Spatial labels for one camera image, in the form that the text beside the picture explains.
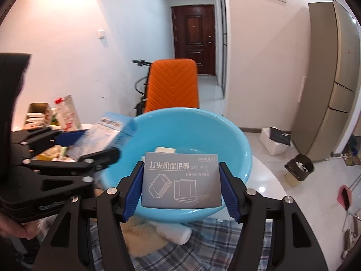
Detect person's left hand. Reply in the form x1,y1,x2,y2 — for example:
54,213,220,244
0,213,37,240

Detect fluffy beige plush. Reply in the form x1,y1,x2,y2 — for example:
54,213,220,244
120,217,158,259

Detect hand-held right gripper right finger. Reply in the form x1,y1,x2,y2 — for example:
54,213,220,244
218,161,329,271

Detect white soap bar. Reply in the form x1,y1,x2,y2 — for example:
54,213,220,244
152,222,192,245

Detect light blue plastic basin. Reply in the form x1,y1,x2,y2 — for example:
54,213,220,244
99,107,252,223

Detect beige refrigerator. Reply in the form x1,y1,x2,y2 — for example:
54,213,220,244
290,0,360,161

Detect white floor box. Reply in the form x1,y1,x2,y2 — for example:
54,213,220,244
259,126,294,156

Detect orange chair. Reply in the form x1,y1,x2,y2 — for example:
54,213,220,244
144,59,199,113

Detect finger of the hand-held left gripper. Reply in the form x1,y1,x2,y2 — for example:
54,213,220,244
11,127,89,151
23,147,121,194

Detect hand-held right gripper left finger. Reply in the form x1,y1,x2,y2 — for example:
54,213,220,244
32,160,145,271

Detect grey box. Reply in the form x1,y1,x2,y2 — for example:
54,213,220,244
140,152,223,209

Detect pink dustpan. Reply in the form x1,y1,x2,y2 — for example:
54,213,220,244
337,185,352,211

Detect blue plaid cloth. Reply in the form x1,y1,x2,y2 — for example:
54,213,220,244
85,217,275,271

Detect dark brown door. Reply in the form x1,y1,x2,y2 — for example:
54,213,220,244
171,4,216,76

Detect black trash bin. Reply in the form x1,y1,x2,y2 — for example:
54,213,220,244
284,154,314,182

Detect black framed glass door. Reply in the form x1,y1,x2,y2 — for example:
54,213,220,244
218,0,228,92

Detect blue and white box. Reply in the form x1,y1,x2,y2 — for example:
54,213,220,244
68,112,138,160

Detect black bicycle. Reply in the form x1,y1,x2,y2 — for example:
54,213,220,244
132,59,154,116

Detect black pouch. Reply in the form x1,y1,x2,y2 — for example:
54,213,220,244
269,126,292,146

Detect white milk bottle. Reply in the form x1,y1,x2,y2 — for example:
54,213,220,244
55,97,75,132

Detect cardboard box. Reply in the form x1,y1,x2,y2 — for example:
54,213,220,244
27,102,51,127

